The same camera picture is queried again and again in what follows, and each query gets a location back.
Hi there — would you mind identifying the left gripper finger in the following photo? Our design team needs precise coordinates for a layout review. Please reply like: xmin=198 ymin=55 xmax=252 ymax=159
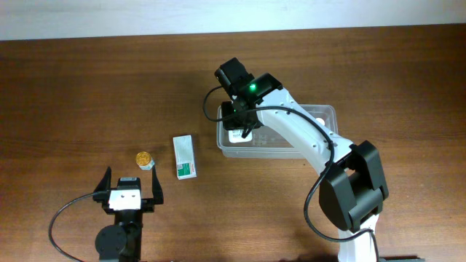
xmin=151 ymin=166 xmax=164 ymax=205
xmin=94 ymin=167 xmax=111 ymax=193

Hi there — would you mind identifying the white lotion bottle clear cap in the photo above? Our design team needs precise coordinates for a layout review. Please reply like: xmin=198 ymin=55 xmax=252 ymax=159
xmin=228 ymin=130 xmax=253 ymax=143

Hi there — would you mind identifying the dark bottle white cap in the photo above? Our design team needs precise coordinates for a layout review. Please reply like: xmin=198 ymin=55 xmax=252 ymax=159
xmin=316 ymin=117 xmax=325 ymax=126

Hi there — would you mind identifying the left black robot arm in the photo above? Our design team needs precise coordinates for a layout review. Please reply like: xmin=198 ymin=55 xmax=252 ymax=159
xmin=92 ymin=167 xmax=164 ymax=262

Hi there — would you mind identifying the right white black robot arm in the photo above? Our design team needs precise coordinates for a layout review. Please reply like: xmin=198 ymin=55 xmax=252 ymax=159
xmin=214 ymin=57 xmax=389 ymax=261

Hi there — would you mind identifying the clear plastic container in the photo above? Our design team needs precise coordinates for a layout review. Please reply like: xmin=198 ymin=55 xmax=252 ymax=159
xmin=216 ymin=104 xmax=338 ymax=159

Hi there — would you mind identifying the small jar gold lid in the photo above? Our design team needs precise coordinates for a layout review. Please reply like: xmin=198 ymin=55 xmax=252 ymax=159
xmin=135 ymin=151 xmax=155 ymax=170

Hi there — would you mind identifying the white green medicine box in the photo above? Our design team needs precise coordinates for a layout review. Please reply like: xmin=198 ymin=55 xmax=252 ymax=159
xmin=173 ymin=135 xmax=197 ymax=180

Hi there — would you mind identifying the right black cable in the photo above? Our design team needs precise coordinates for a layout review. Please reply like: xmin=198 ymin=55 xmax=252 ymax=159
xmin=202 ymin=85 xmax=379 ymax=262

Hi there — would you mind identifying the black cable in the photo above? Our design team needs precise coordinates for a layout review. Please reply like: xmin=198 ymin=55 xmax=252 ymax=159
xmin=202 ymin=85 xmax=379 ymax=262
xmin=48 ymin=191 xmax=106 ymax=262

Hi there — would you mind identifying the left black cable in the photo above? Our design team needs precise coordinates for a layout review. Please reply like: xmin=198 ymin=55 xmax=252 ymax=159
xmin=48 ymin=191 xmax=106 ymax=262

